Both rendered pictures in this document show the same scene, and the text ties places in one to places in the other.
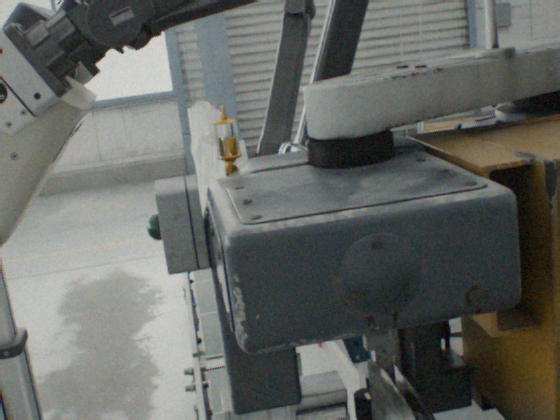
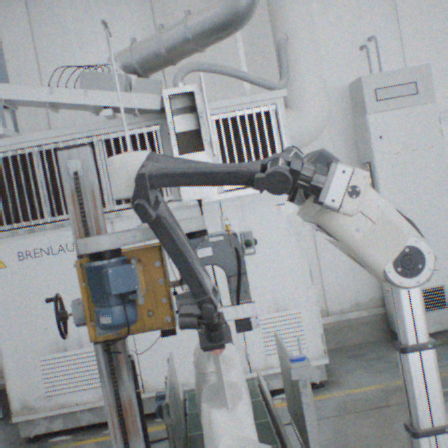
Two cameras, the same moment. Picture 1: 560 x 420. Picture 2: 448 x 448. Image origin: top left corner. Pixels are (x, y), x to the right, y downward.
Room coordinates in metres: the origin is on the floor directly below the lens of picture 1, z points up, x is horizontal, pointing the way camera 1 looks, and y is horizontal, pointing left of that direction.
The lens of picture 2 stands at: (4.03, 0.31, 1.51)
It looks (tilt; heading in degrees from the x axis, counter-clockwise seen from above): 3 degrees down; 185
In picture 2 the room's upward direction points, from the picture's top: 10 degrees counter-clockwise
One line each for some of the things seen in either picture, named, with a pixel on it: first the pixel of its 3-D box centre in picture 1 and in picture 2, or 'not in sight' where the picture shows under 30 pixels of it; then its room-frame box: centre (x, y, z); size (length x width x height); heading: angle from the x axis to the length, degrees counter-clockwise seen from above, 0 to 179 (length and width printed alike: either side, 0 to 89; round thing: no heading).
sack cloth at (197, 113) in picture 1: (211, 166); not in sight; (4.26, 0.35, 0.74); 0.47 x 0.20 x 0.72; 9
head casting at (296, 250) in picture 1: (344, 297); (212, 266); (0.70, -0.05, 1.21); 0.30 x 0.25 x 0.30; 7
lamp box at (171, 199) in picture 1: (181, 223); (247, 243); (0.79, 0.11, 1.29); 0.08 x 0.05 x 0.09; 7
